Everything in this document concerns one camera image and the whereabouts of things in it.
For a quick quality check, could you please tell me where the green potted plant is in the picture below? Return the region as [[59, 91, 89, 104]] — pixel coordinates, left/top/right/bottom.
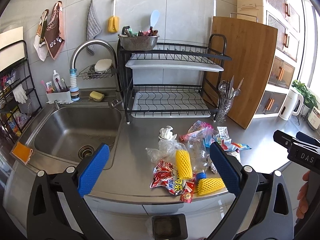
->
[[292, 80, 317, 109]]

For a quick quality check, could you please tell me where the metal colander with utensils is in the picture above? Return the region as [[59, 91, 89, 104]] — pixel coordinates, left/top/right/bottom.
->
[[118, 35, 158, 51]]

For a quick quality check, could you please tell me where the stainless steel sink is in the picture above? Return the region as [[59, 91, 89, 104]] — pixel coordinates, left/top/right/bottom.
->
[[19, 103, 123, 172]]

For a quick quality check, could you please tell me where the clear plastic bag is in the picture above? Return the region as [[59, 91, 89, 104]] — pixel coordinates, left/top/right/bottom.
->
[[145, 139, 187, 164]]

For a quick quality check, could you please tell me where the grey striped towel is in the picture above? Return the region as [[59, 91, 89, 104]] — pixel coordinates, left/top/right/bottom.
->
[[86, 0, 102, 40]]

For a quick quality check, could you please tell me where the white rubber glove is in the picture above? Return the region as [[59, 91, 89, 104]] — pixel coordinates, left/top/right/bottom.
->
[[12, 84, 28, 104]]

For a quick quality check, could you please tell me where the yellow foam net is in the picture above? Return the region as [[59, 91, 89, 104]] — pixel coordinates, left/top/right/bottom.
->
[[176, 150, 193, 180], [197, 178, 225, 196]]

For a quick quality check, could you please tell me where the blue ice cream wrapper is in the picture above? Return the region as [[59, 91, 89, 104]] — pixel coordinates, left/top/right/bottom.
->
[[204, 138, 251, 152]]

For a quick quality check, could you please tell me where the white toothbrush holder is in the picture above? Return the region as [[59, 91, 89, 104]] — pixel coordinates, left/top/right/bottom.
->
[[46, 91, 73, 105]]

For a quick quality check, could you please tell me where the white toothpaste tube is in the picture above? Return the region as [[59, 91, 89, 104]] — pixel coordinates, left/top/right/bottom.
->
[[53, 70, 62, 92]]

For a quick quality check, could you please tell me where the white milk carton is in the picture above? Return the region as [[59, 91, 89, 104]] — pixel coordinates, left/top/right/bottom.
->
[[214, 126, 231, 141]]

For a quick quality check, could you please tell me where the white electric kettle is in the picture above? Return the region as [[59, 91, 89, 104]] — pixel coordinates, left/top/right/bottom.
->
[[279, 87, 304, 121]]

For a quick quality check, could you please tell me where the black dish rack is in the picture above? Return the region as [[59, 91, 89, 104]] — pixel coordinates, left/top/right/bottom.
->
[[117, 34, 231, 122]]

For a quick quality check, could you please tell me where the white drip tray upper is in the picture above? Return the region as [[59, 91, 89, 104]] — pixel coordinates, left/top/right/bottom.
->
[[125, 60, 224, 73]]

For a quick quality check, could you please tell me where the curved steel faucet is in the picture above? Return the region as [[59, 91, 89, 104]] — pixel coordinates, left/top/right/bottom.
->
[[69, 39, 118, 93]]

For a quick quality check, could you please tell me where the person right hand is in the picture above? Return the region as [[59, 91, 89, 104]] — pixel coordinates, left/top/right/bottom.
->
[[296, 171, 310, 219]]

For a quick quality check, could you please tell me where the black side shelf rack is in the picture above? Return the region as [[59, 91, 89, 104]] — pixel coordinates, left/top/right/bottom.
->
[[1, 40, 42, 142]]

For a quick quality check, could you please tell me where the wooden cutting board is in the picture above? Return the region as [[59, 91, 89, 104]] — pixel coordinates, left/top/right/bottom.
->
[[204, 16, 278, 129]]

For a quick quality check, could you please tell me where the orange cloth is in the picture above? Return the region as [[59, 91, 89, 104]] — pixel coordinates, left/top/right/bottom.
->
[[11, 141, 33, 165]]

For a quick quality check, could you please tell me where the yellow bottle brush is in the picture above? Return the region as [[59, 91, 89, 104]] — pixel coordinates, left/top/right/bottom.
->
[[107, 0, 119, 33]]

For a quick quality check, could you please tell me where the yellow sponge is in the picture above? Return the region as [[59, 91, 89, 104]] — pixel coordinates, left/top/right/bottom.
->
[[89, 91, 105, 102]]

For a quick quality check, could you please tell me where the dark trash bin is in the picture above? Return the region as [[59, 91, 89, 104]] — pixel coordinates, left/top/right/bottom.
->
[[151, 214, 188, 240]]

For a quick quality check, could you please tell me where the white drip tray lower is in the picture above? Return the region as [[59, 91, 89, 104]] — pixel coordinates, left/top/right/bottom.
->
[[131, 90, 211, 118]]

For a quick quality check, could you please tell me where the glass cutlery holder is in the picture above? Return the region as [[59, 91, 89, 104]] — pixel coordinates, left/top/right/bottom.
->
[[215, 98, 234, 122]]

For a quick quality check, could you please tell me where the white drip tray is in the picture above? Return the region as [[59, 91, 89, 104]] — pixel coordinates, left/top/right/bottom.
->
[[125, 60, 224, 73], [131, 90, 211, 118]]

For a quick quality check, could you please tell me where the light blue spatula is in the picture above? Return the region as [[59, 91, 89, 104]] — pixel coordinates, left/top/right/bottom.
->
[[150, 10, 160, 29]]

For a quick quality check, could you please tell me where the pink snack wrapper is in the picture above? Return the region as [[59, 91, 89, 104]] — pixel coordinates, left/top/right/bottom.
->
[[180, 120, 214, 142]]

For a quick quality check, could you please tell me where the white storage cabinet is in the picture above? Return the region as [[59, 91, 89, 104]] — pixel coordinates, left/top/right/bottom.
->
[[236, 0, 306, 119]]

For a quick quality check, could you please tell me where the white brown hanging towel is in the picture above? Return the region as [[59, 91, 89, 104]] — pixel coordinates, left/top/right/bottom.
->
[[33, 9, 49, 62]]

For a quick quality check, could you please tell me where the clear plastic bottle blue cap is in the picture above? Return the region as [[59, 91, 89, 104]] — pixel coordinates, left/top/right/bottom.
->
[[187, 138, 208, 181]]

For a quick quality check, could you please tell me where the red snack bag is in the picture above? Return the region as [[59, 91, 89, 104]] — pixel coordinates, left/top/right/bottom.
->
[[150, 160, 195, 203]]

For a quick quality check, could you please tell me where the wire sponge basket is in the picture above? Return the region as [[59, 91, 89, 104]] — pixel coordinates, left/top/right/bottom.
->
[[77, 64, 117, 80]]

